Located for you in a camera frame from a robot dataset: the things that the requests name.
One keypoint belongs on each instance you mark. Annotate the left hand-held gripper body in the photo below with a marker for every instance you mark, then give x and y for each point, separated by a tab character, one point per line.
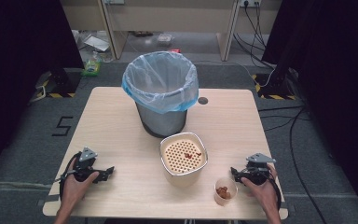
86	161

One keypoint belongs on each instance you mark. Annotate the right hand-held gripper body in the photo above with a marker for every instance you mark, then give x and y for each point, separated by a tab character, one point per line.
257	171

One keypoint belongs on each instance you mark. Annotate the brown food scraps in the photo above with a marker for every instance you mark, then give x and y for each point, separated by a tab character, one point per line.
223	192

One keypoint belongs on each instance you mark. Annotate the clear plastic cup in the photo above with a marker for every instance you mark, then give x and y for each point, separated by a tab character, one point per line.
220	200

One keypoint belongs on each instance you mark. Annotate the square metal container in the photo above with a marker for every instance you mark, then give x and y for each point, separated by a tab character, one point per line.
180	179

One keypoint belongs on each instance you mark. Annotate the beige perforated strainer insert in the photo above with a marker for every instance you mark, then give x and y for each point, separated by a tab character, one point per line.
177	158

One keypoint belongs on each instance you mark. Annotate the grey metal trash can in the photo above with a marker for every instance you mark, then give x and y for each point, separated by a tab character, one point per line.
163	119

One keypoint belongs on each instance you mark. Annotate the person's right hand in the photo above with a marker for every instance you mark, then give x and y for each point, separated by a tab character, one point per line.
262	193

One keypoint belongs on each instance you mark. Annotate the person's left hand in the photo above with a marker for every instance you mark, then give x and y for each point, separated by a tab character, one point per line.
73	189

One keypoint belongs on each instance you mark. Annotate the red food scraps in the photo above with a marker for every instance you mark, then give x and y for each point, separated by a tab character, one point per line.
189	155

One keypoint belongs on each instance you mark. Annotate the dark round table grommet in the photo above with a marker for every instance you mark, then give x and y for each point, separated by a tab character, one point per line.
203	100

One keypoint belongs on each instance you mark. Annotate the black stand base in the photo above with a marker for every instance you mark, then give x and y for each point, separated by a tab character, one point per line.
62	81
273	87

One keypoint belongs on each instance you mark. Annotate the green packet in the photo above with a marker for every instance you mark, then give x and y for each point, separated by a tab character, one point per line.
91	67

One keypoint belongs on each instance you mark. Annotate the blue plastic bin liner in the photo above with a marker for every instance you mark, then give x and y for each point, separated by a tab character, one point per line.
160	81

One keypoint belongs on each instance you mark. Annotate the black curtain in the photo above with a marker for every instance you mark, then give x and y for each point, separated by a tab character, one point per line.
15	68
338	77

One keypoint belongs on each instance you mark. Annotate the white plastic sheet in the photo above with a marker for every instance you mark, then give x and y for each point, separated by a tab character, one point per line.
97	43

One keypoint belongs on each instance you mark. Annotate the clear plastic box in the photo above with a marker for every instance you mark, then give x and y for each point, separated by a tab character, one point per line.
164	38

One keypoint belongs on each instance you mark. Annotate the beige wooden desk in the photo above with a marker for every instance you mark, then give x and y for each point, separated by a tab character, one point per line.
174	18

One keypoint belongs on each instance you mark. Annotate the white wall socket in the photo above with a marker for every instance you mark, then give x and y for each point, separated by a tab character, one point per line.
250	2

